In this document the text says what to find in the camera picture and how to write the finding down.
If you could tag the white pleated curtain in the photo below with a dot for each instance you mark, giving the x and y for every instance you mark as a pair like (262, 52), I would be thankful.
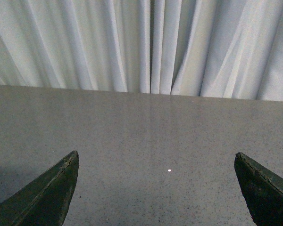
(209, 48)

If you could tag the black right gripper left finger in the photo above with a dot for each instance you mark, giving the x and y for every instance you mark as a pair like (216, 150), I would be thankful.
(44, 201)

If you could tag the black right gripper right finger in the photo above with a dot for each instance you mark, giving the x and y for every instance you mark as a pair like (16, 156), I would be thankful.
(262, 190)

